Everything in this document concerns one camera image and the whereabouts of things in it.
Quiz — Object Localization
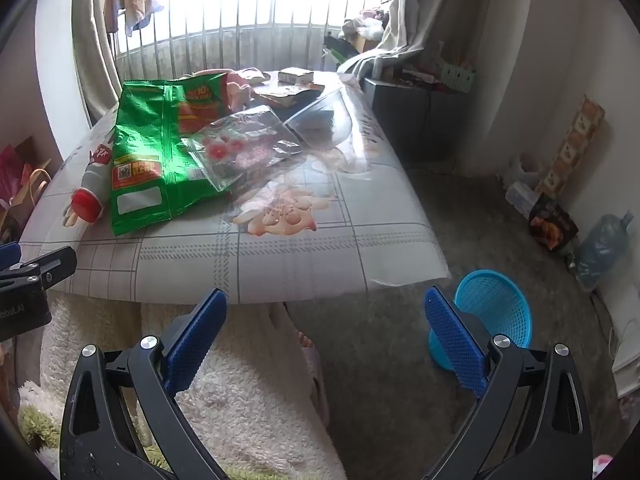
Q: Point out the floral tablecloth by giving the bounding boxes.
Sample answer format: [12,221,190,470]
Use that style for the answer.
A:
[17,67,451,306]

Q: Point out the grey cabinet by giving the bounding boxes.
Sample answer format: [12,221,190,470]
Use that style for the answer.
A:
[362,77,471,166]

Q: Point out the metal window railing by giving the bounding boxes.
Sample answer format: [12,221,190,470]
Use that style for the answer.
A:
[112,0,396,83]

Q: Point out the white plastic drink bottle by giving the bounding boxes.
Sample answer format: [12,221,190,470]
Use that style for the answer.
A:
[70,142,117,222]

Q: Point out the pink plastic bag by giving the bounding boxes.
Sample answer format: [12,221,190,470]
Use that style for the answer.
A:
[0,144,37,207]

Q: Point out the blue mesh basket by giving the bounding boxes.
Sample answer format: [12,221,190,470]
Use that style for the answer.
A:
[427,269,533,372]

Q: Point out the large blue water jug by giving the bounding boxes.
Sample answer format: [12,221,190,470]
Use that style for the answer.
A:
[575,212,635,291]

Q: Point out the white fluffy blanket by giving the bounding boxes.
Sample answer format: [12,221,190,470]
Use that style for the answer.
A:
[17,292,346,480]

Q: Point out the clear plastic bag red print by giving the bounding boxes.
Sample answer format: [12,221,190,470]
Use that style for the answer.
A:
[181,106,303,192]

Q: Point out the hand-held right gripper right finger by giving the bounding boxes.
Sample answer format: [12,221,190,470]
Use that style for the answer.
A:
[422,285,593,480]

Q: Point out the patterned cardboard strip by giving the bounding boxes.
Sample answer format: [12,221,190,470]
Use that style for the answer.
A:
[535,95,606,201]

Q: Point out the crumpled clear plastic bag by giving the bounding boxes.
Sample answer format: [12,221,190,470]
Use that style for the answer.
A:
[502,152,543,207]

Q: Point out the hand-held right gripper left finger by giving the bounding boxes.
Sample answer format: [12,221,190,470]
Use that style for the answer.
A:
[59,287,231,480]

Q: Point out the green snack bag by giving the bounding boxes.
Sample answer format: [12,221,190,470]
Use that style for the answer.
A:
[109,72,236,237]

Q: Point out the orange black snack bag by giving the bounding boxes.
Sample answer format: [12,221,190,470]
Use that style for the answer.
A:
[529,194,580,251]

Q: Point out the brown paper packet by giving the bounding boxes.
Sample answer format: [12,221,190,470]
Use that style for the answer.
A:
[252,82,326,108]

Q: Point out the cardboard box with cloths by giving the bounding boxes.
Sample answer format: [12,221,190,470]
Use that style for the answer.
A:
[325,7,391,57]

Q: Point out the small cardboard box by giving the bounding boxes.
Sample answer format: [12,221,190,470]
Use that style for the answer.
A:
[277,66,315,85]

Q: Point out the beige curtain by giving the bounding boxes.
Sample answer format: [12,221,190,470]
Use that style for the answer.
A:
[337,0,446,78]
[72,0,123,123]

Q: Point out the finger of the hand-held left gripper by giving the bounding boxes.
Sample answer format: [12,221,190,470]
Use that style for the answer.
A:
[0,242,78,291]

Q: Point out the clear glass bowl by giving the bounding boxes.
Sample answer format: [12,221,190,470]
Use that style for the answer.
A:
[282,87,353,151]

